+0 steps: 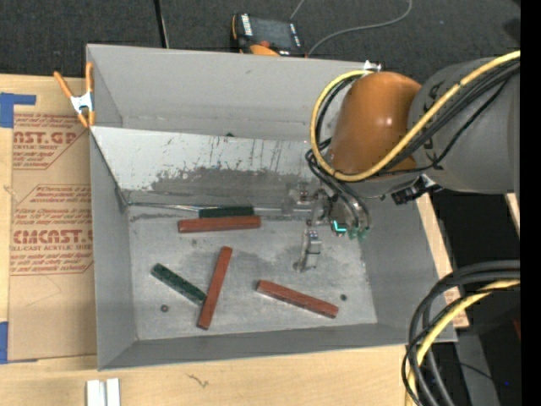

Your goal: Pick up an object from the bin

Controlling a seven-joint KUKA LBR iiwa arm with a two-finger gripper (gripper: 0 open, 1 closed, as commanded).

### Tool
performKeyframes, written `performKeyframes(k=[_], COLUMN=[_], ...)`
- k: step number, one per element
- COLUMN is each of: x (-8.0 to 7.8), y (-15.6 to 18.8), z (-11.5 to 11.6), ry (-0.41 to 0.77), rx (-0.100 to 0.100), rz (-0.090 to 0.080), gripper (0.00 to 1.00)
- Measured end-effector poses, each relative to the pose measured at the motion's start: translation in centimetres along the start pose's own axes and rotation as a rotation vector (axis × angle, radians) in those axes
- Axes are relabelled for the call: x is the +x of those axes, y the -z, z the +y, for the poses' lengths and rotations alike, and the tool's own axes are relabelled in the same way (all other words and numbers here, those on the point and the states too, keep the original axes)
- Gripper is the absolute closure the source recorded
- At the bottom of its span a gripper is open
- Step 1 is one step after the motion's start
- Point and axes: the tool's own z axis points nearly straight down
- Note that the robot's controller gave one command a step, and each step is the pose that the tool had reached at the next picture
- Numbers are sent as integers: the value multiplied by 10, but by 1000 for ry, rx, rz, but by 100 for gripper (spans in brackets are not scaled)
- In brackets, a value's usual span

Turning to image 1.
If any grey metal bin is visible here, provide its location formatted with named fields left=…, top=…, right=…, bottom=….
left=85, top=43, right=458, bottom=372

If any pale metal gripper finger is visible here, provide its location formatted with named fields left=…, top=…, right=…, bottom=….
left=281, top=186, right=317, bottom=219
left=292, top=228, right=323, bottom=273

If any black cylinder on white bracket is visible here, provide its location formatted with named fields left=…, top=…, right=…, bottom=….
left=390, top=174, right=442, bottom=206

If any brown cardboard board, red print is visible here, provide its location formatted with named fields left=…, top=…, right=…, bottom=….
left=0, top=73, right=99, bottom=364

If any dark green flat block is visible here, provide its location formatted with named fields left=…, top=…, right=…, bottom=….
left=198, top=206, right=255, bottom=220
left=150, top=262, right=209, bottom=306

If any red-brown flat block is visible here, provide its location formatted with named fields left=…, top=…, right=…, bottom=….
left=195, top=245, right=234, bottom=331
left=254, top=279, right=341, bottom=320
left=177, top=215, right=263, bottom=234

